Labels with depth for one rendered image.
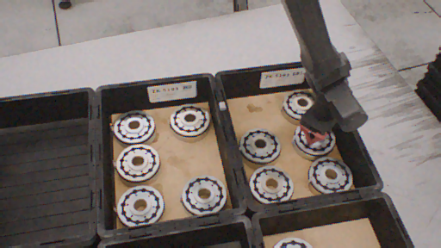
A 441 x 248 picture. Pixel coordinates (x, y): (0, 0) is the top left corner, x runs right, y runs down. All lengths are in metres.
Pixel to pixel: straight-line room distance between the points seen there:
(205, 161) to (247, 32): 0.66
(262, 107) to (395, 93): 0.51
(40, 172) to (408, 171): 0.98
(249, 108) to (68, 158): 0.48
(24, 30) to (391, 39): 2.28
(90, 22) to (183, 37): 1.33
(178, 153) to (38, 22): 1.98
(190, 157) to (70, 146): 0.31
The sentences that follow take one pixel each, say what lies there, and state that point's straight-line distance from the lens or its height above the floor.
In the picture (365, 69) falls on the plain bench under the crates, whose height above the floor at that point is 0.70.
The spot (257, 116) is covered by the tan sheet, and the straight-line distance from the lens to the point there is 1.09.
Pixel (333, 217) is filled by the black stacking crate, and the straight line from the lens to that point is 0.94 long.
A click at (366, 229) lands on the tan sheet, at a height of 0.83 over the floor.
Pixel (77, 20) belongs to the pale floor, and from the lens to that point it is 2.80.
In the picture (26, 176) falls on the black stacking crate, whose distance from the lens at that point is 1.07.
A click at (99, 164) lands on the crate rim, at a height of 0.93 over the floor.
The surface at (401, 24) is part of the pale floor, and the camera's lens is 2.95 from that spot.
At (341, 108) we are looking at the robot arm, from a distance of 0.83.
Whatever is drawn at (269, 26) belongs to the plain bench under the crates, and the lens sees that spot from 1.56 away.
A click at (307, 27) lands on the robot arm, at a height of 1.28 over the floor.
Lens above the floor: 1.69
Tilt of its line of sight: 54 degrees down
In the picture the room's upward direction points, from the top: 2 degrees clockwise
